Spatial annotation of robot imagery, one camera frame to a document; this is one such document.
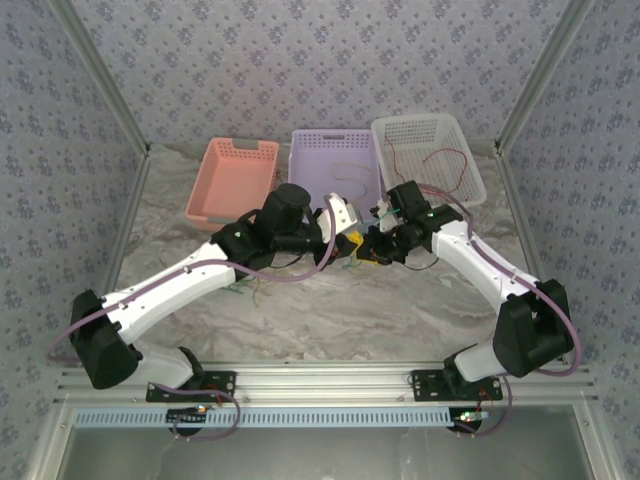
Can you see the aluminium table side rail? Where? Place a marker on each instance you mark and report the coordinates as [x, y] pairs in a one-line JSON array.
[[522, 225], [125, 225]]

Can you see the pink plastic basket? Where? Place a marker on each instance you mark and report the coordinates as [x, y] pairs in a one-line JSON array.
[[230, 175]]

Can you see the grey sheet metal panel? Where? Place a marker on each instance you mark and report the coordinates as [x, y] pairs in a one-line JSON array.
[[320, 455]]

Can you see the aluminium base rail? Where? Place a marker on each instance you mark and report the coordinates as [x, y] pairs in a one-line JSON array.
[[320, 382]]

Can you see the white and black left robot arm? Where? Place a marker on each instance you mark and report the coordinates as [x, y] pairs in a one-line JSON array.
[[170, 290]]

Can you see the white plastic basket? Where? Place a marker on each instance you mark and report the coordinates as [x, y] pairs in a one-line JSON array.
[[430, 145]]

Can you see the black controller board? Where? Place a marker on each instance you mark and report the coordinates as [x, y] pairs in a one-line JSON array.
[[187, 419], [467, 425]]

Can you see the purple plastic basket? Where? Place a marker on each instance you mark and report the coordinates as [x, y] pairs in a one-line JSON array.
[[310, 165]]

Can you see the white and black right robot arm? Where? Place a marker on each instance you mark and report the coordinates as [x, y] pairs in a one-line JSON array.
[[475, 265]]

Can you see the aluminium frame post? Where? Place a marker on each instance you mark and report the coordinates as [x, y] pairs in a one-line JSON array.
[[541, 75], [102, 75]]

